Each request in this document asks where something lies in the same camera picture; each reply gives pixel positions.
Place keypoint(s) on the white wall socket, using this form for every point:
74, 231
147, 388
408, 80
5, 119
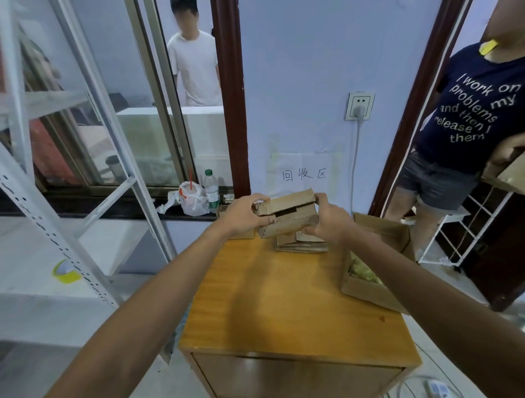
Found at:
360, 101

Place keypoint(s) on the yellow-green packing filler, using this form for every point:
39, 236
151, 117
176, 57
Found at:
363, 270

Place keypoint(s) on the person's right hand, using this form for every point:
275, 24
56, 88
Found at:
334, 223

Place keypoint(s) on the white metal shelf rack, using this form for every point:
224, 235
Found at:
24, 205

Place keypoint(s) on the white plastic bag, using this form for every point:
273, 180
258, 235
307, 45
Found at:
196, 201

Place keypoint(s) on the grey sliding window frame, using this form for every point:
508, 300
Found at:
164, 90

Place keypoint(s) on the brown cardboard box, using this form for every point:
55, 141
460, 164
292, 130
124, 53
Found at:
289, 215

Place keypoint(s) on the white paper wall sign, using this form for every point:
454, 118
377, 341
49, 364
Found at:
303, 174

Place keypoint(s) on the person's left thumb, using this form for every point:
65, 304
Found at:
264, 221

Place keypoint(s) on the yellow tag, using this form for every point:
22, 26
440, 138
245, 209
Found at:
488, 47

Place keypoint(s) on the dark brown door frame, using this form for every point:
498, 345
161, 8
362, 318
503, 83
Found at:
231, 94
418, 102

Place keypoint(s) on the red drinking straw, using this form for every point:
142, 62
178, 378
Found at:
190, 180

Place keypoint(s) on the person's left forearm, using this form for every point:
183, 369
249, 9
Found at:
143, 315

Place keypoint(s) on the stack of flattened cardboard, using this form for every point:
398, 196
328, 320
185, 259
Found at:
303, 245

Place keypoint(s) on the large open cardboard box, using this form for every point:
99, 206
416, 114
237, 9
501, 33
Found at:
379, 293

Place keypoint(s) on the person's right forearm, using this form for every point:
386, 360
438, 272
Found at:
430, 303

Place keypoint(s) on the yellow tape roll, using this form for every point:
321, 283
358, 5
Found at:
65, 272

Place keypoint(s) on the clear plastic water bottle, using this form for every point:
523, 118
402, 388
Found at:
212, 192

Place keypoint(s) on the white counter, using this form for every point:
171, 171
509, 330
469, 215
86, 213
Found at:
205, 131

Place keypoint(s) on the tan cardboard box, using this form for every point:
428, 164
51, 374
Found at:
506, 174

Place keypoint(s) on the white power strip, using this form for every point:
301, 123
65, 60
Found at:
438, 388

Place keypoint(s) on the wooden cabinet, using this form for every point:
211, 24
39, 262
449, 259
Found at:
287, 311

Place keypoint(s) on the person's left hand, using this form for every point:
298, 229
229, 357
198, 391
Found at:
237, 216

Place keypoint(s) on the person's right thumb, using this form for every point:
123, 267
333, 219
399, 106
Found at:
311, 224

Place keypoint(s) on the metal cup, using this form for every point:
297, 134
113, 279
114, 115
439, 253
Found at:
114, 168

